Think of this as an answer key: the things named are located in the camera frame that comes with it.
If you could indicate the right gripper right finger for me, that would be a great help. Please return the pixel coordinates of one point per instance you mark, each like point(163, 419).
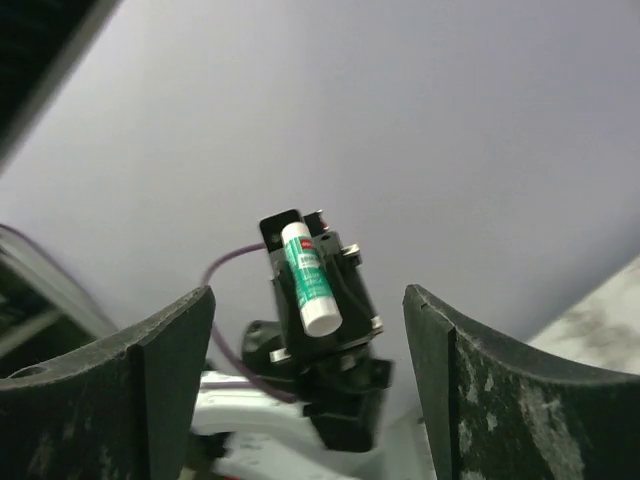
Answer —
point(496, 408)

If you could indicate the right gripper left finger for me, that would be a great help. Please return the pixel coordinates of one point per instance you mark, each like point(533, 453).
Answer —
point(118, 408)

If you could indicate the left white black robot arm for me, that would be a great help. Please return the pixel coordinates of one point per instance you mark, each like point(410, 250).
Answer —
point(307, 395)

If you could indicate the green white glue stick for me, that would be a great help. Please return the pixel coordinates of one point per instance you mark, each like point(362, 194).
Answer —
point(319, 312)

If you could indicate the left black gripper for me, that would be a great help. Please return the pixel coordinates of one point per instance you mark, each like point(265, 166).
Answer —
point(282, 354)

